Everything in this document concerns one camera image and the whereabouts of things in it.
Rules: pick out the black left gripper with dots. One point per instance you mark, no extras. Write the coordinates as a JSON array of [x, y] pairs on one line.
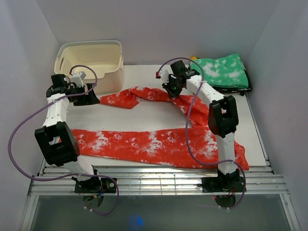
[[90, 99]]

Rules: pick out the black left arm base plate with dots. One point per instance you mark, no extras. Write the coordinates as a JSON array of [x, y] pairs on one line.
[[110, 185]]

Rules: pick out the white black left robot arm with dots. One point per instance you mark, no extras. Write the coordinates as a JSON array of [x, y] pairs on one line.
[[55, 139]]

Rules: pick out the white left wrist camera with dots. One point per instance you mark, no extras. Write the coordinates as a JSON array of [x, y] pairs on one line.
[[77, 78]]

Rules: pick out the red white tie-dye trousers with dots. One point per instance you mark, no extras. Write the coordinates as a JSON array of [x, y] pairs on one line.
[[195, 147]]

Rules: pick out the aluminium table frame rails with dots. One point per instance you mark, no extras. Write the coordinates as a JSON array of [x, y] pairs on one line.
[[157, 198]]

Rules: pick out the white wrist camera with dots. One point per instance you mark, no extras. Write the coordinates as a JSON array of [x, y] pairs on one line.
[[162, 75], [77, 78]]

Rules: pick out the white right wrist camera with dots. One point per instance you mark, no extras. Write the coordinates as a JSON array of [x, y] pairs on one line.
[[162, 75]]

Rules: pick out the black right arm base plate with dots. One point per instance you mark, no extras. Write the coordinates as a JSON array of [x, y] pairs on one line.
[[217, 185]]

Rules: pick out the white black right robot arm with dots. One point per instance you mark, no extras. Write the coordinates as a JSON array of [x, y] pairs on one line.
[[222, 121]]

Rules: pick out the green white tie-dye trousers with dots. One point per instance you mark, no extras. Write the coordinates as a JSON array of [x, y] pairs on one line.
[[225, 72]]

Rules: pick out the cream perforated plastic basket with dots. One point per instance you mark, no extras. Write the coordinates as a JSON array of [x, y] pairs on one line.
[[103, 58]]

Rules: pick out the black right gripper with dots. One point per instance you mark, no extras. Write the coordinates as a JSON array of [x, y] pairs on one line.
[[166, 87]]

